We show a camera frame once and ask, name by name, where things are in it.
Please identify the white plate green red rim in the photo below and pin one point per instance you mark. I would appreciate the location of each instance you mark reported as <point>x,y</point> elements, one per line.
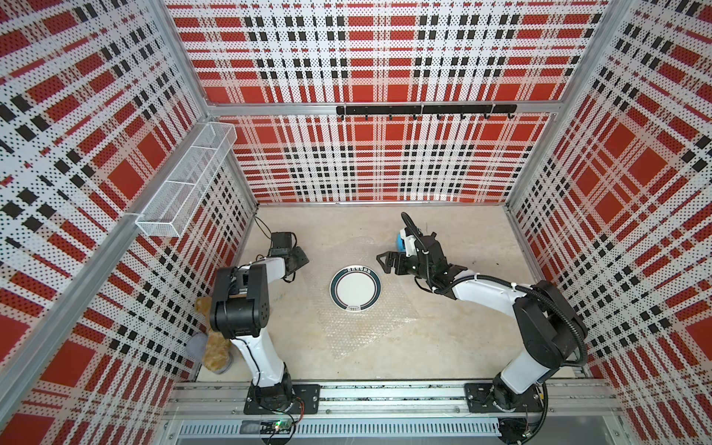
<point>355,288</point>

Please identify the brown teddy bear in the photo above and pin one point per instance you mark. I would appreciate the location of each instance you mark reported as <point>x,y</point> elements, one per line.
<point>217,357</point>

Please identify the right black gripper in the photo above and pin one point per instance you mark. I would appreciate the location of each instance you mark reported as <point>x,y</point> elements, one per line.
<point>391,255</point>

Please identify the green circuit board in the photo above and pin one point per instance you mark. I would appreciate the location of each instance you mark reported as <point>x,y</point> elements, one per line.
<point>267,429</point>

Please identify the black wall hook rail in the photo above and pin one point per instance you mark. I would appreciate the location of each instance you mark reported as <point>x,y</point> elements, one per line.
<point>484,110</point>

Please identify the clear bubble wrap sheet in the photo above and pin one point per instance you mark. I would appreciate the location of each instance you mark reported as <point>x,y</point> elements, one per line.
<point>346,332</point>

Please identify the blue tape dispenser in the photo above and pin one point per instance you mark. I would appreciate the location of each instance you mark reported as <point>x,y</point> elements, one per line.
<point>400,243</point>

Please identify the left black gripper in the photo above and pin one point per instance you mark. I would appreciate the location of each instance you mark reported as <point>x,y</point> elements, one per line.
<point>302,259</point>

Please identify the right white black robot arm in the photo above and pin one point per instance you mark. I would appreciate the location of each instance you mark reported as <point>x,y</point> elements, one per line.
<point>553,334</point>

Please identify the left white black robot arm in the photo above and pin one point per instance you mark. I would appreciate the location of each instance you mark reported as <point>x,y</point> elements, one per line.
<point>240,312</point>

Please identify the grey blue slipper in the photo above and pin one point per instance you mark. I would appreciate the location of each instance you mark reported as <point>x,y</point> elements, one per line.
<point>196,346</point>

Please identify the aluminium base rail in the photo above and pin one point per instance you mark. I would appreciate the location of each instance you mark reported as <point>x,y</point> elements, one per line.
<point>570,411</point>

